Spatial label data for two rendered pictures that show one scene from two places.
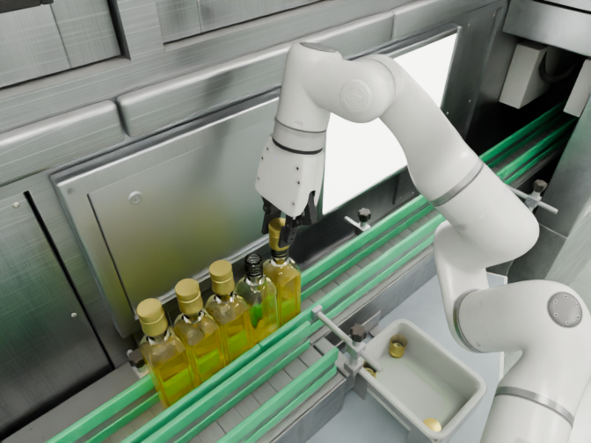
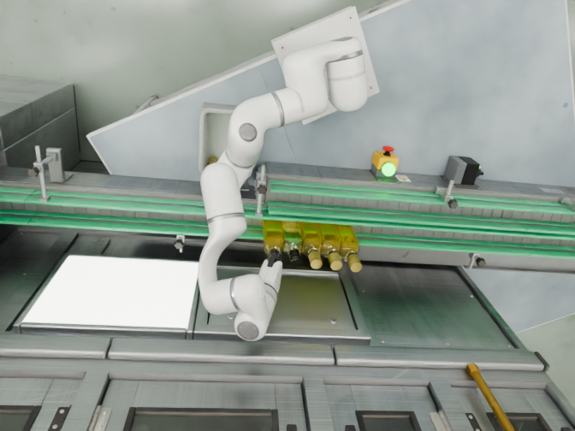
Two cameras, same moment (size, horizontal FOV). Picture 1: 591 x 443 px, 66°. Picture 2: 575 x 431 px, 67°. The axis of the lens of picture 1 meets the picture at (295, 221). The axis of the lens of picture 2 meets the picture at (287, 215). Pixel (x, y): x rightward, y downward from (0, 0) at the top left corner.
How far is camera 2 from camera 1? 0.73 m
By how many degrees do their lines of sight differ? 39
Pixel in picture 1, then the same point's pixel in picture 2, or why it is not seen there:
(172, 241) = (313, 294)
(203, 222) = (293, 295)
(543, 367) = (269, 121)
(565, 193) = not seen: outside the picture
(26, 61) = (370, 392)
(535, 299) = (252, 145)
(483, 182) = (228, 208)
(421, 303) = (163, 169)
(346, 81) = (262, 299)
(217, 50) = (269, 369)
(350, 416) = (265, 155)
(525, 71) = not seen: outside the picture
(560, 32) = not seen: outside the picture
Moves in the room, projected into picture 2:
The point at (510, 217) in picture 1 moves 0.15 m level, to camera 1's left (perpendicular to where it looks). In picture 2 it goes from (227, 183) to (274, 227)
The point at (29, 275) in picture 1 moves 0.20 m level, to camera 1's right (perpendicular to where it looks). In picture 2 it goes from (381, 315) to (339, 276)
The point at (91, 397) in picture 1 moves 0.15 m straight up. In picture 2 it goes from (364, 254) to (375, 278)
